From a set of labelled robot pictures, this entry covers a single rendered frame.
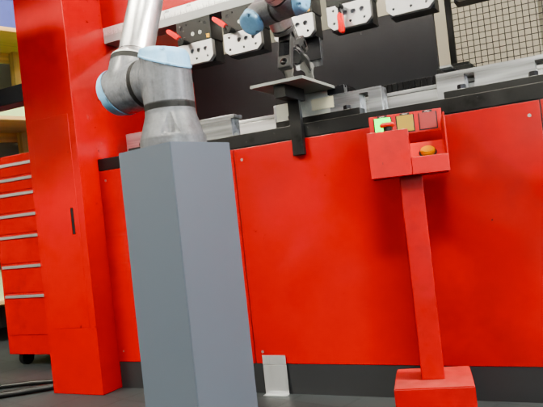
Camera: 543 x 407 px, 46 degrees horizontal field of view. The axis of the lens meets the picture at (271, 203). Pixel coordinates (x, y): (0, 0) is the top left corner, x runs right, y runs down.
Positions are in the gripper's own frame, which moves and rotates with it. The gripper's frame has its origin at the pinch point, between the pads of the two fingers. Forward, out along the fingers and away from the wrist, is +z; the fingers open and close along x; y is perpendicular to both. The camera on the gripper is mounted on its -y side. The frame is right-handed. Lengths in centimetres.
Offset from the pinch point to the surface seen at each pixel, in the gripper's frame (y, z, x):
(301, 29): 13.0, -13.3, -1.2
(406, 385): -85, 46, -35
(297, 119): -16.9, 3.1, -1.7
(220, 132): -4.5, 10.0, 35.5
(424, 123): -28, 4, -43
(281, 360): -65, 63, 14
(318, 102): -2.1, 7.0, -3.8
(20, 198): -2, 28, 156
